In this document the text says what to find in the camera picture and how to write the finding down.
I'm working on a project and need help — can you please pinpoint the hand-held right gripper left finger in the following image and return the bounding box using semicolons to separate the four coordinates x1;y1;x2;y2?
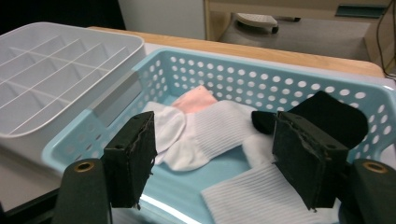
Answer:
50;111;158;224

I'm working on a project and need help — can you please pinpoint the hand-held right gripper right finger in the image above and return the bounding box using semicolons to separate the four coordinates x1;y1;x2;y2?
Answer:
272;111;396;224

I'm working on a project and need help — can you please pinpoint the black sock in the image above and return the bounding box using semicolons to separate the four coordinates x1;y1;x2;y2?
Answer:
251;90;369;150

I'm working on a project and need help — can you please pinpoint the white ribbed sock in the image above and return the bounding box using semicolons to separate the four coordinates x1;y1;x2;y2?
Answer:
141;99;261;172
200;133;342;224

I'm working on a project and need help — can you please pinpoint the pink sock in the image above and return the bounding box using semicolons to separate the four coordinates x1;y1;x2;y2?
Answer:
171;85;219;115

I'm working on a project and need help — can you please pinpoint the light blue perforated basket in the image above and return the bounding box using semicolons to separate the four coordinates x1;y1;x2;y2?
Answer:
41;47;396;224

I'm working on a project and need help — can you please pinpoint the white divided storage box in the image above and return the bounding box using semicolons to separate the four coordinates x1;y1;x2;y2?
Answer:
0;21;148;169

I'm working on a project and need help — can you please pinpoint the white cabinet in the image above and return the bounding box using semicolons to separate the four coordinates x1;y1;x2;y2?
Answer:
118;0;206;40

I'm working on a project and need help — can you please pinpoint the grey footrest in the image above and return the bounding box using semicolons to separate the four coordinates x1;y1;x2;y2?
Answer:
233;12;279;35

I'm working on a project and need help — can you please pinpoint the black curtain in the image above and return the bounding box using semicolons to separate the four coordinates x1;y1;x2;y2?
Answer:
0;0;125;35

